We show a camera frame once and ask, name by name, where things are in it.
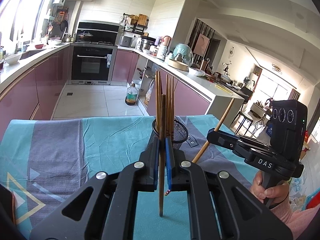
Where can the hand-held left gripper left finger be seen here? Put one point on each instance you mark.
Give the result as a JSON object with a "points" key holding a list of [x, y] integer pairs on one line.
{"points": [[156, 160]]}

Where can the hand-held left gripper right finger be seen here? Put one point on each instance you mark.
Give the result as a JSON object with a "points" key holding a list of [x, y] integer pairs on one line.
{"points": [[168, 162]]}

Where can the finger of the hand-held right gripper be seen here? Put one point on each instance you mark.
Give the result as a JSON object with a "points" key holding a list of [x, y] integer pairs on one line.
{"points": [[255, 140], [221, 140]]}

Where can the black mesh utensil holder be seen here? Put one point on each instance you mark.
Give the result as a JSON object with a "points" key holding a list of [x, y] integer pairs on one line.
{"points": [[181, 133]]}

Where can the person's right forearm pink sleeve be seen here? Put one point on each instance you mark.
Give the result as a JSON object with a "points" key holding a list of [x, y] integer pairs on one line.
{"points": [[297, 220]]}

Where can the person's right hand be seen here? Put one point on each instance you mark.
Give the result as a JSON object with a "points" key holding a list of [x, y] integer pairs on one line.
{"points": [[257, 190]]}

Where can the blue bag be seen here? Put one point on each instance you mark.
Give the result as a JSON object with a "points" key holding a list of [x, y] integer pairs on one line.
{"points": [[268, 130]]}

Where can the black dining chair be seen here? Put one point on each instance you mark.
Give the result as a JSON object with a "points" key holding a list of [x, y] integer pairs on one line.
{"points": [[246, 116]]}

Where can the yellow strip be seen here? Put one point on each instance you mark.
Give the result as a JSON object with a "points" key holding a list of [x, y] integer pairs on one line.
{"points": [[224, 89]]}

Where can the chopsticks standing in cup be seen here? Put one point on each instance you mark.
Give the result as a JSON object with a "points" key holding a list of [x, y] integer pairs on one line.
{"points": [[190, 95]]}

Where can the cluttered dining table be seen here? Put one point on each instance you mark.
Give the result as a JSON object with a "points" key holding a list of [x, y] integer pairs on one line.
{"points": [[232, 85]]}

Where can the clear plastic bag of food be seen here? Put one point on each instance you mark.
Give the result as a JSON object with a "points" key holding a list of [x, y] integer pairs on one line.
{"points": [[149, 95]]}

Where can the round ceiling lamp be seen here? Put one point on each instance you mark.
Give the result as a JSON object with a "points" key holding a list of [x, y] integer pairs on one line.
{"points": [[276, 68]]}

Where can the cooking oil bottle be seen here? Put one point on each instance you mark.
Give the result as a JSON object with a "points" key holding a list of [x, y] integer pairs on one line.
{"points": [[131, 96]]}

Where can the white plastic bag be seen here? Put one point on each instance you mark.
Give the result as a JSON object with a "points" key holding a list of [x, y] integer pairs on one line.
{"points": [[197, 72]]}

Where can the white basin in cabinet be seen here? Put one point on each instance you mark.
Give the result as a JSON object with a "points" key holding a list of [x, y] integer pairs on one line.
{"points": [[136, 84]]}

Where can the round bamboo steamer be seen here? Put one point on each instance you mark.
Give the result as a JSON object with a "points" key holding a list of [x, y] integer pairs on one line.
{"points": [[178, 65]]}

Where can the teal and grey printed tablecloth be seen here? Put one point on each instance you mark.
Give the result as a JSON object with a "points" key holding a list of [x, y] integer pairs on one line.
{"points": [[62, 150]]}

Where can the teal plastic bag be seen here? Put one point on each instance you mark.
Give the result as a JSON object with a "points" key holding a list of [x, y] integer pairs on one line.
{"points": [[183, 50]]}

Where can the white jar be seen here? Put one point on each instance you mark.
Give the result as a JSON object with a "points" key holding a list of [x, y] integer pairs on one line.
{"points": [[162, 52]]}

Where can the pink kettle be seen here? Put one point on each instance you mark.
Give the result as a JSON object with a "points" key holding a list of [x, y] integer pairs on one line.
{"points": [[165, 40]]}

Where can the steel steamer pot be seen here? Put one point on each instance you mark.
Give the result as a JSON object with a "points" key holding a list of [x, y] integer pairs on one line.
{"points": [[147, 45]]}

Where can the black built-in oven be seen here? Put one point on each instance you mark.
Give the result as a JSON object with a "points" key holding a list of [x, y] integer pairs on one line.
{"points": [[90, 65]]}

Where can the silver rice cooker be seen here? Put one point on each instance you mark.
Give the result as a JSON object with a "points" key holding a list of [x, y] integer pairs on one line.
{"points": [[126, 41]]}

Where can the black range hood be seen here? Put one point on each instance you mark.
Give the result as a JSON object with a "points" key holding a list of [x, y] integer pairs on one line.
{"points": [[100, 30]]}

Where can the wok with glass lid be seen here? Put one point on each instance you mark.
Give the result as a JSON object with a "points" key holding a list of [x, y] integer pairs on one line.
{"points": [[84, 36]]}

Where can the pink base cabinets long row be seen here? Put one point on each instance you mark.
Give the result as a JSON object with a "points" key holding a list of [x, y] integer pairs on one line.
{"points": [[30, 85]]}

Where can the hanging black frying pan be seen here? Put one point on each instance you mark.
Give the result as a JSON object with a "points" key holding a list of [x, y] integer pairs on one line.
{"points": [[64, 26]]}

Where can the red bowl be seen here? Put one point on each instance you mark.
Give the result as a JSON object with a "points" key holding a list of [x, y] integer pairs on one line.
{"points": [[39, 46]]}

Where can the white ceramic bowl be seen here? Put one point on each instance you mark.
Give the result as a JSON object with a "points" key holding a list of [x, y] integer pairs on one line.
{"points": [[12, 59]]}

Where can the kitchen window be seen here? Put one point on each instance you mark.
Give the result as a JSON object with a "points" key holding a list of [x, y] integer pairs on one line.
{"points": [[22, 12]]}

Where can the wall clock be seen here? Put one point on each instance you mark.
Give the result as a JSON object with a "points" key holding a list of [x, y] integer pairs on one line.
{"points": [[232, 52]]}

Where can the pink wall painting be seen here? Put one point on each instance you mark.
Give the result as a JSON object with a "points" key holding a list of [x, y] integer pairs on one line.
{"points": [[202, 44]]}

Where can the black wall rack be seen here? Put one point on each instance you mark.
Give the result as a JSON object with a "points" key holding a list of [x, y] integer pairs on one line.
{"points": [[140, 29]]}

